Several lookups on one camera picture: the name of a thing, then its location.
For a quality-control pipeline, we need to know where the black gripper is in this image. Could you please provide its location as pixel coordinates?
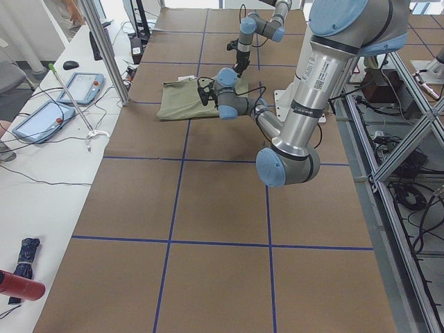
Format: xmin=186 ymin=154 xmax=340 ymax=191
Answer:
xmin=197 ymin=80 xmax=218 ymax=106
xmin=226 ymin=40 xmax=250 ymax=78

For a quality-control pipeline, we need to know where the olive green long-sleeve shirt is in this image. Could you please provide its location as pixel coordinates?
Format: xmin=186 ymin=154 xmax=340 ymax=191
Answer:
xmin=155 ymin=76 xmax=250 ymax=122

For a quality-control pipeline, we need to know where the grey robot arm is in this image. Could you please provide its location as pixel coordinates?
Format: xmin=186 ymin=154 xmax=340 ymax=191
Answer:
xmin=197 ymin=1 xmax=409 ymax=187
xmin=226 ymin=0 xmax=293 ymax=77

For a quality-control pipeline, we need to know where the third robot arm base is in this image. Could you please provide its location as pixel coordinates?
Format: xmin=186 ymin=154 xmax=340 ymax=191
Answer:
xmin=410 ymin=49 xmax=443 ymax=101

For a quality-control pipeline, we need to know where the white paper price tag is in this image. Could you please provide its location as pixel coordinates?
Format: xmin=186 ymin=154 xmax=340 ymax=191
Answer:
xmin=178 ymin=75 xmax=196 ymax=81

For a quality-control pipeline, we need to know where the black keyboard on desk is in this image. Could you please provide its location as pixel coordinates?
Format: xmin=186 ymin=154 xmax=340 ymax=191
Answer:
xmin=89 ymin=31 xmax=102 ymax=61

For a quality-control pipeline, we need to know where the metal reacher grabber stick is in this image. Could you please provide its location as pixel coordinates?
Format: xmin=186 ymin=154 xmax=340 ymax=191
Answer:
xmin=48 ymin=63 xmax=110 ymax=152

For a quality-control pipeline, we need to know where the upper teach pendant tablet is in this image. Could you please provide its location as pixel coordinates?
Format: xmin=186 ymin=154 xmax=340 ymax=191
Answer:
xmin=66 ymin=72 xmax=105 ymax=106

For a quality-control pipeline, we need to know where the teach pendant tablet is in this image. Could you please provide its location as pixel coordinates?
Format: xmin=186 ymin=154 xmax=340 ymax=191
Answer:
xmin=66 ymin=72 xmax=105 ymax=106
xmin=12 ymin=101 xmax=75 ymax=144

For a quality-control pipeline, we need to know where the black computer mouse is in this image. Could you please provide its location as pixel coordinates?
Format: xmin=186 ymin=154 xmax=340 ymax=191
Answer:
xmin=62 ymin=60 xmax=79 ymax=70

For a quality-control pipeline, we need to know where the lower teach pendant tablet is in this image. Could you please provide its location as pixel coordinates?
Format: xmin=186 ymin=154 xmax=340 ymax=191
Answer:
xmin=12 ymin=101 xmax=75 ymax=144

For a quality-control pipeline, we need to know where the dark folded umbrella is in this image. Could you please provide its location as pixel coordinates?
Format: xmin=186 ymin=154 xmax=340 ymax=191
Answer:
xmin=8 ymin=238 xmax=40 ymax=305

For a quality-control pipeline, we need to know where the red water bottle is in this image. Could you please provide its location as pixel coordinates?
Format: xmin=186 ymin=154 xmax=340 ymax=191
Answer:
xmin=1 ymin=271 xmax=46 ymax=301

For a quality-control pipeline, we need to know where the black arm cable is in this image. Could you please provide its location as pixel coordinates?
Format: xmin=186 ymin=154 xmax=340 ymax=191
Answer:
xmin=197 ymin=76 xmax=325 ymax=150
xmin=238 ymin=3 xmax=271 ymax=49

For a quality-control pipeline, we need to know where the aluminium frame post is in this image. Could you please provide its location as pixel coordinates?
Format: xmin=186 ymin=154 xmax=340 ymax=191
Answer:
xmin=80 ymin=0 xmax=129 ymax=106

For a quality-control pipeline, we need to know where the aluminium frame rail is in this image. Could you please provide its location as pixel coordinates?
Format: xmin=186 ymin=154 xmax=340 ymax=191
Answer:
xmin=334 ymin=53 xmax=443 ymax=332

